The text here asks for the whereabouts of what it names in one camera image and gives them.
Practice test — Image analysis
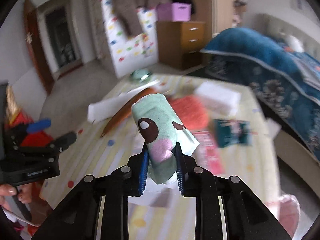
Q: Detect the teal snack wrapper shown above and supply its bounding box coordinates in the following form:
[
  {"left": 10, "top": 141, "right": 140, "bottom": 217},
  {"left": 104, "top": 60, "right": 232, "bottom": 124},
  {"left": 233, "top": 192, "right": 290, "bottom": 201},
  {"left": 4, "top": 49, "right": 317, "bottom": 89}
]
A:
[{"left": 214, "top": 119, "right": 252, "bottom": 148}]

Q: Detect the mint green cartoon tissue pack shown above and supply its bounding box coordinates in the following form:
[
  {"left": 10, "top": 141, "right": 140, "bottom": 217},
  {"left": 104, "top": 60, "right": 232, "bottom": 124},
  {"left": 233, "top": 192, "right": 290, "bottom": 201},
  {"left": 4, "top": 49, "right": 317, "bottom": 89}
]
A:
[{"left": 131, "top": 93, "right": 200, "bottom": 184}]

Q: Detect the orange knitted glove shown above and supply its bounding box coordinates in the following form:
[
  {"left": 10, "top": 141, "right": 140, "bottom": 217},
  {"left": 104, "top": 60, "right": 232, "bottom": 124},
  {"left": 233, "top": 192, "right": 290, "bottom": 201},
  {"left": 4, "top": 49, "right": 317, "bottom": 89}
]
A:
[{"left": 169, "top": 95, "right": 209, "bottom": 131}]

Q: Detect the white foam block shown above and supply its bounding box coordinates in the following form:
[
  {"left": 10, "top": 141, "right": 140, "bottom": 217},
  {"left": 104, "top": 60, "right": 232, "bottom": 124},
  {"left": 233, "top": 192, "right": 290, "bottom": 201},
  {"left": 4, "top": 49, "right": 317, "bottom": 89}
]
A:
[{"left": 194, "top": 81, "right": 241, "bottom": 116}]

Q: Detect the pink-lined trash bin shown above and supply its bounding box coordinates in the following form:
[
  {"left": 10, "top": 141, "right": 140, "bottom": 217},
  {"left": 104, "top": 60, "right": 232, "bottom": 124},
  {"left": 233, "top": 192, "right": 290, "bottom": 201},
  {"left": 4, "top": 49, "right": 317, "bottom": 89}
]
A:
[{"left": 265, "top": 194, "right": 300, "bottom": 238}]

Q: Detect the person left hand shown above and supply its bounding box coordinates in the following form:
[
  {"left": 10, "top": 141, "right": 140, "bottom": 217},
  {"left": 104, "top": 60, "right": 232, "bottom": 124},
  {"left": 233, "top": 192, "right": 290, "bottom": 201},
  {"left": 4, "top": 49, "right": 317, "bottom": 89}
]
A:
[{"left": 0, "top": 184, "right": 33, "bottom": 206}]

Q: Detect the red plastic stool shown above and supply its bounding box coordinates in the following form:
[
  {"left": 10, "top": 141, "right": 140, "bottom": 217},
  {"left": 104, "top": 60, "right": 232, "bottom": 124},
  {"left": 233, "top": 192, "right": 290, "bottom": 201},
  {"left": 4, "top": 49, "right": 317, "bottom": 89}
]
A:
[{"left": 5, "top": 110, "right": 53, "bottom": 147}]

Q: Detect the red printed wrapper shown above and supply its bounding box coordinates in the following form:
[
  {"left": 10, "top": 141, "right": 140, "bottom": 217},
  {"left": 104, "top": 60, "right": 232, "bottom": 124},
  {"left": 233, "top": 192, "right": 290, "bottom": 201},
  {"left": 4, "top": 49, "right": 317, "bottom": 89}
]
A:
[{"left": 193, "top": 131, "right": 225, "bottom": 176}]

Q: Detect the striped yellow tablecloth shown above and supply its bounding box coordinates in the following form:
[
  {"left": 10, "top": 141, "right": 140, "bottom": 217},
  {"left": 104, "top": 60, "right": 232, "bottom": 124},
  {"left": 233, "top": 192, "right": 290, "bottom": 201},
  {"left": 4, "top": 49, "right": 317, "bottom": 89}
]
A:
[{"left": 41, "top": 75, "right": 280, "bottom": 239}]

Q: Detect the white paper tag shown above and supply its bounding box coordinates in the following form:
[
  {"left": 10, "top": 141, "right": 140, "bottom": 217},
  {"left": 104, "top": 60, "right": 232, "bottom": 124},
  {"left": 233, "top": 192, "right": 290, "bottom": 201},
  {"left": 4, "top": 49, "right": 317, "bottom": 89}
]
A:
[{"left": 266, "top": 118, "right": 281, "bottom": 140}]

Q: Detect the polka dot white cabinet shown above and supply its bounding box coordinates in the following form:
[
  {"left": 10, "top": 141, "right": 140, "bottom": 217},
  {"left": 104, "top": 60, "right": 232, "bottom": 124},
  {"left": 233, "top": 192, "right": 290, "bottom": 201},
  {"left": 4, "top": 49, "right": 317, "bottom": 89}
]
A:
[{"left": 88, "top": 0, "right": 158, "bottom": 78}]

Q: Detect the blue floral bed blanket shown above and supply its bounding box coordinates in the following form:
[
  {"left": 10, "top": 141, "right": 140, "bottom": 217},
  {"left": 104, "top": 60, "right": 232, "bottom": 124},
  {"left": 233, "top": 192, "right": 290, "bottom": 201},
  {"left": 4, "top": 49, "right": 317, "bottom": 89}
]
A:
[{"left": 201, "top": 27, "right": 319, "bottom": 158}]

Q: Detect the brown wooden nightstand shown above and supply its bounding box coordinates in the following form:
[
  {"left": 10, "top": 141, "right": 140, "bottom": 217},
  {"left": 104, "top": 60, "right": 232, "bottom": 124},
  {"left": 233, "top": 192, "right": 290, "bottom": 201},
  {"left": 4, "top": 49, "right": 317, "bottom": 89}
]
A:
[{"left": 156, "top": 21, "right": 206, "bottom": 70}]

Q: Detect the purple storage basket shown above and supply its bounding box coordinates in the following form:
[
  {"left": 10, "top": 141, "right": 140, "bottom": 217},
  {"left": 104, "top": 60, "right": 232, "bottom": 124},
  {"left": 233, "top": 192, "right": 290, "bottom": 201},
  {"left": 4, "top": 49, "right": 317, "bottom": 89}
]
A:
[{"left": 157, "top": 3, "right": 191, "bottom": 22}]

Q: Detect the white pillow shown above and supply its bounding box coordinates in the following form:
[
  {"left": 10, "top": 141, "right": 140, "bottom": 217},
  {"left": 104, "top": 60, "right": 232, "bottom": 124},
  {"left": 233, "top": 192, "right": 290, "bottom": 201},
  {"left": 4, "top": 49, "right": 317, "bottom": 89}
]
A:
[{"left": 284, "top": 35, "right": 304, "bottom": 53}]

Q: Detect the wooden wardrobe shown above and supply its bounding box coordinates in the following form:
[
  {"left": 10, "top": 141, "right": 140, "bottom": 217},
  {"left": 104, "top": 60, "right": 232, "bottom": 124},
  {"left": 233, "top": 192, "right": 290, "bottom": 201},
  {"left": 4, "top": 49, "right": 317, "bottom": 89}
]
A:
[{"left": 191, "top": 0, "right": 247, "bottom": 39}]

